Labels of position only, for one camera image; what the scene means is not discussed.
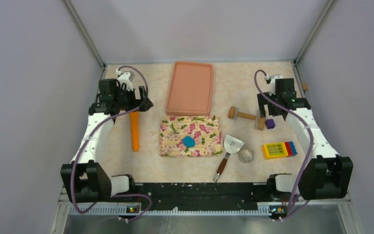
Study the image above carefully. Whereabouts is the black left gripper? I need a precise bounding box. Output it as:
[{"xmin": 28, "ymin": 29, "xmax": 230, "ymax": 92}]
[{"xmin": 114, "ymin": 85, "xmax": 152, "ymax": 112}]

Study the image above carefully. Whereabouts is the wooden double-ended roller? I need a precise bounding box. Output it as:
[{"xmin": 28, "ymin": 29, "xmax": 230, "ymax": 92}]
[{"xmin": 227, "ymin": 106, "xmax": 266, "ymax": 130}]

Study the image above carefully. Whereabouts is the blue dough piece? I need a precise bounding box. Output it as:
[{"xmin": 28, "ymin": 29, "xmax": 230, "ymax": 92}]
[{"xmin": 182, "ymin": 136, "xmax": 196, "ymax": 148}]

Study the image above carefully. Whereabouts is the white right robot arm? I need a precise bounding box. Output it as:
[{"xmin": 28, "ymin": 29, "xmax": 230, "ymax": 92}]
[{"xmin": 257, "ymin": 75, "xmax": 354, "ymax": 200}]

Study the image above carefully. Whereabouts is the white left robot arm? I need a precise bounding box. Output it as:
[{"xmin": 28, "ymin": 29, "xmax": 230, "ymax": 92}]
[{"xmin": 60, "ymin": 78, "xmax": 153, "ymax": 203}]

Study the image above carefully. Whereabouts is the purple toy block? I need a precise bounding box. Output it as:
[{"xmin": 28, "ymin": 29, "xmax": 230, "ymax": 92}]
[{"xmin": 265, "ymin": 119, "xmax": 276, "ymax": 129}]

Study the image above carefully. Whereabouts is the small wooden cork piece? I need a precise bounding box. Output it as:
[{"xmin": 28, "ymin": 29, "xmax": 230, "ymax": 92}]
[{"xmin": 301, "ymin": 82, "xmax": 308, "ymax": 92}]

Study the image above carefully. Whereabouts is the yellow red blue toy block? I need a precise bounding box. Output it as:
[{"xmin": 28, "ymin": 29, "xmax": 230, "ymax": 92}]
[{"xmin": 262, "ymin": 141, "xmax": 297, "ymax": 159}]

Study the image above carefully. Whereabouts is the pink rectangular tray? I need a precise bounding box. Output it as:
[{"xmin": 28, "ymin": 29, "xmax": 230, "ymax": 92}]
[{"xmin": 165, "ymin": 61, "xmax": 214, "ymax": 116}]

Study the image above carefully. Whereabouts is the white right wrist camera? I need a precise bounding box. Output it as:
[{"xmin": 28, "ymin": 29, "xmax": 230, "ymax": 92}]
[{"xmin": 264, "ymin": 75, "xmax": 284, "ymax": 95}]

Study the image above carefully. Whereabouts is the round metal cutter ring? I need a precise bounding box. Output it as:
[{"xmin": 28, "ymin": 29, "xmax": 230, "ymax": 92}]
[{"xmin": 237, "ymin": 147, "xmax": 255, "ymax": 164}]

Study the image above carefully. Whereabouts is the metal scraper wooden handle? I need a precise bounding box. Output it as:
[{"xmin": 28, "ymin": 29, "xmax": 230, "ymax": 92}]
[{"xmin": 213, "ymin": 134, "xmax": 245, "ymax": 182}]

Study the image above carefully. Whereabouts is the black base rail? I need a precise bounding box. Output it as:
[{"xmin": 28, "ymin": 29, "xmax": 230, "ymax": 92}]
[{"xmin": 109, "ymin": 182, "xmax": 291, "ymax": 212}]

